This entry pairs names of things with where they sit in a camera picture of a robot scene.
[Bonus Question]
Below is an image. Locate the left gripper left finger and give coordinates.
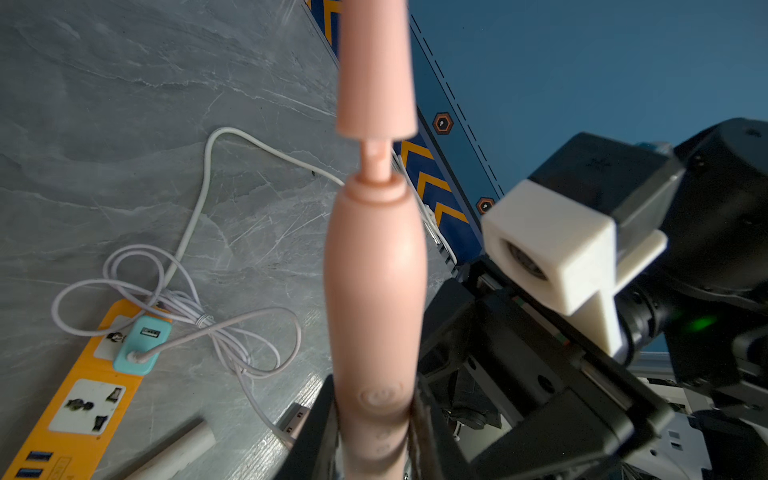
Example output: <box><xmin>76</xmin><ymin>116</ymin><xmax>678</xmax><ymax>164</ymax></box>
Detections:
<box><xmin>273</xmin><ymin>375</ymin><xmax>339</xmax><ymax>480</ymax></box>

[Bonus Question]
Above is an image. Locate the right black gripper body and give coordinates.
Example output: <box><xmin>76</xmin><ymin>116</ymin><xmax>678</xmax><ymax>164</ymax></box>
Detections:
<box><xmin>418</xmin><ymin>257</ymin><xmax>674</xmax><ymax>479</ymax></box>

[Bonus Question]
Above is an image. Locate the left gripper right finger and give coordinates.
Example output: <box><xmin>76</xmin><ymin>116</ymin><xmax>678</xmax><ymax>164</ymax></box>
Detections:
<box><xmin>407</xmin><ymin>375</ymin><xmax>477</xmax><ymax>480</ymax></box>

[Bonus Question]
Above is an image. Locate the pink electric toothbrush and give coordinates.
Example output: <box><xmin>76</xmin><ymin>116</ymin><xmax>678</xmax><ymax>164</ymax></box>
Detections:
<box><xmin>323</xmin><ymin>1</ymin><xmax>427</xmax><ymax>479</ymax></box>

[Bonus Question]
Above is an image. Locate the teal charger adapter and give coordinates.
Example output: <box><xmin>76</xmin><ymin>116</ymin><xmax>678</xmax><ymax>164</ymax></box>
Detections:
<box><xmin>113</xmin><ymin>316</ymin><xmax>172</xmax><ymax>377</ymax></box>

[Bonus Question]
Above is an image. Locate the white USB cable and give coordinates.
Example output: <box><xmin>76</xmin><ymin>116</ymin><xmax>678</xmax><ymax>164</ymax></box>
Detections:
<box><xmin>50</xmin><ymin>242</ymin><xmax>313</xmax><ymax>448</ymax></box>

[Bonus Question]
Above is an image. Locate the orange power strip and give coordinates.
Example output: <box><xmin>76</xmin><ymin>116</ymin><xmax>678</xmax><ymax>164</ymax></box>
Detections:
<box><xmin>2</xmin><ymin>332</ymin><xmax>143</xmax><ymax>480</ymax></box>

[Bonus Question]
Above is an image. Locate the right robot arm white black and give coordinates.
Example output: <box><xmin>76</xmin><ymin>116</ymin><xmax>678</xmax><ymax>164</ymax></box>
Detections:
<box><xmin>407</xmin><ymin>118</ymin><xmax>767</xmax><ymax>479</ymax></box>

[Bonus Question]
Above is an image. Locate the white electric toothbrush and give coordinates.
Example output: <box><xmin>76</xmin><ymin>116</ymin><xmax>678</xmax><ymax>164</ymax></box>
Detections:
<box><xmin>127</xmin><ymin>420</ymin><xmax>216</xmax><ymax>480</ymax></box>

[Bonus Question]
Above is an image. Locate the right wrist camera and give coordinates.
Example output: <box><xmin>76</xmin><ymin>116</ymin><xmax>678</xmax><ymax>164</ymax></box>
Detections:
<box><xmin>481</xmin><ymin>133</ymin><xmax>684</xmax><ymax>361</ymax></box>

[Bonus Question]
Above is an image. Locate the white power strip cord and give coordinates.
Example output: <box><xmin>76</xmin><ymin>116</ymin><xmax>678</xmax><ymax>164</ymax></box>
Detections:
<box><xmin>161</xmin><ymin>125</ymin><xmax>460</xmax><ymax>289</ymax></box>

